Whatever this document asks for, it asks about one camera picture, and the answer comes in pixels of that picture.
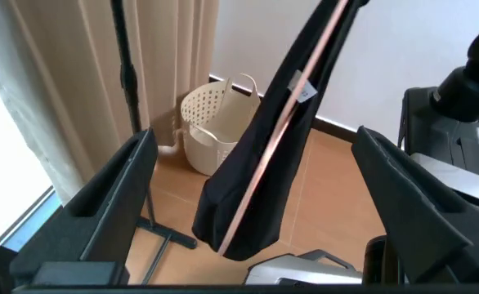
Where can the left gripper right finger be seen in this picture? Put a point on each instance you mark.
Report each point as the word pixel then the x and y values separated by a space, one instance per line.
pixel 419 228

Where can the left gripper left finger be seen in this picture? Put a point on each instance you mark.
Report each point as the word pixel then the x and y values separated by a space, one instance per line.
pixel 113 228

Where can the pink clothes hanger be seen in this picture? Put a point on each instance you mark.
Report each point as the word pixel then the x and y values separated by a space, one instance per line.
pixel 280 126

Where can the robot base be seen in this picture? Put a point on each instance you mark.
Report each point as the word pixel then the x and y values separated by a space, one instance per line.
pixel 305 271

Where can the white laundry basket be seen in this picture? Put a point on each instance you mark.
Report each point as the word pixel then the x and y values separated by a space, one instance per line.
pixel 207 155

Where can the black clothes rack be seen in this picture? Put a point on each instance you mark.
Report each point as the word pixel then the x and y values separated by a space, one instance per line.
pixel 128 77

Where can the window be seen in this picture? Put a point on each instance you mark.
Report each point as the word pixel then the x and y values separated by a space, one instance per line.
pixel 2 183

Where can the beige curtain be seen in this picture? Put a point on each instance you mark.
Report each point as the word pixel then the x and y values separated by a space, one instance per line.
pixel 59 81

